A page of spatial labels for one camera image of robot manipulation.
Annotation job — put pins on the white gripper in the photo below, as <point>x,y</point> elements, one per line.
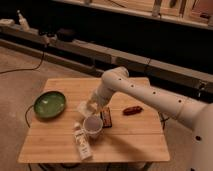
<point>101,96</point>

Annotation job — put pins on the white sponge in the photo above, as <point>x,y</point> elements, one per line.
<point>81,108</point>

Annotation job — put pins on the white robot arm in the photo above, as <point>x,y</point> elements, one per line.
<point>191,113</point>

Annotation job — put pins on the dark chocolate bar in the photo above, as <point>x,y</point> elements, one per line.
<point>106,117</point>

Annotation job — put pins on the red sausage snack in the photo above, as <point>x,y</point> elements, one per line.
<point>132,110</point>

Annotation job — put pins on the white lotion bottle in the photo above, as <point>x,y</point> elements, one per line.
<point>82,142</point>

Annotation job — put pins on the green bowl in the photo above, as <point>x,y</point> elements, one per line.
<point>49,104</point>

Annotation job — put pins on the wooden table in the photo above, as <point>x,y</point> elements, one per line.
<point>135,138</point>

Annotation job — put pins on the black device on ledge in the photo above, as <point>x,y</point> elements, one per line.
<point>66,35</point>

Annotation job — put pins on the white spray bottle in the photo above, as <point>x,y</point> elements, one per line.
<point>23,22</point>

